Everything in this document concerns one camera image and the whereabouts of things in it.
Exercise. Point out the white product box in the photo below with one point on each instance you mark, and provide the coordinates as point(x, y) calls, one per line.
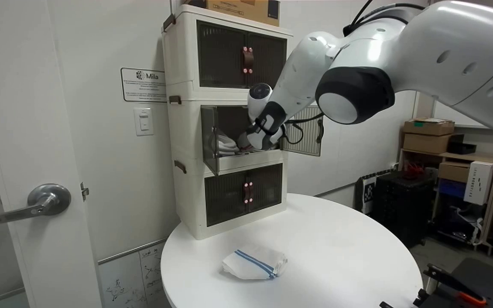
point(479, 181)

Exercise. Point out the black storage box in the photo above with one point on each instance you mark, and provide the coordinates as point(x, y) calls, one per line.
point(402, 207)

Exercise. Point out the black device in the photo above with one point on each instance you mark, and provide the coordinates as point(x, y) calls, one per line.
point(462, 145)

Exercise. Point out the blue box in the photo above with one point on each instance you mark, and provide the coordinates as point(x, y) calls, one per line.
point(450, 190)

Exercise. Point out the white room door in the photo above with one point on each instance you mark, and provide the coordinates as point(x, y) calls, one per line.
point(24, 113)

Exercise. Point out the white wall poster with drawings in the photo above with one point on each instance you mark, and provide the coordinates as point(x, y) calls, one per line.
point(132, 279)

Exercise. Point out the small white cylinder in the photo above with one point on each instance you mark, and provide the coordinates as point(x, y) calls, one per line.
point(430, 284)

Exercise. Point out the small cardboard box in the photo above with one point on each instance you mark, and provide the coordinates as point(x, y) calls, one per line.
point(452, 171)

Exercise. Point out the white folded cloth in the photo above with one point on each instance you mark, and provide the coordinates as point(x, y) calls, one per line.
point(223, 149)

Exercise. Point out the metal door latch plate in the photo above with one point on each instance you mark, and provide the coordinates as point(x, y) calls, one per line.
point(84, 191)

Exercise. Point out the white stackable storage cabinet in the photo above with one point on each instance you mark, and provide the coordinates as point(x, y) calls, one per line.
point(180, 51)
point(188, 193)
point(183, 130)

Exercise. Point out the brown cardboard box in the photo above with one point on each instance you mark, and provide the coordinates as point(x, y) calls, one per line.
point(426, 143)
point(428, 126)

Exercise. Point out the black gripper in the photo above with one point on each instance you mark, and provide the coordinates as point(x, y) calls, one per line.
point(269, 125)

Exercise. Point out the black framed panel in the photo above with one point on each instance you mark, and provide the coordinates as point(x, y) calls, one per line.
point(366, 190)

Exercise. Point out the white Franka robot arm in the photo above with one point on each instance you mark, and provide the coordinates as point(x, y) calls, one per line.
point(457, 56)

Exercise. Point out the white light switch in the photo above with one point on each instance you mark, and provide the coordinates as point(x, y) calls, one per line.
point(144, 119)

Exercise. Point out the ribbed translucent cabinet door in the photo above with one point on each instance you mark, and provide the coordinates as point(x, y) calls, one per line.
point(308, 137)

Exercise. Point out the white towel with blue stripes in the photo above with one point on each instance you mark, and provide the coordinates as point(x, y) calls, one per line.
point(252, 265)

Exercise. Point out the flat cardboard box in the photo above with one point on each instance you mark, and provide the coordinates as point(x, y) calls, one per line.
point(240, 8)

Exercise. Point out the white wall sign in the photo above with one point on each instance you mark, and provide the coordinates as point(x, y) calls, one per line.
point(142, 84)

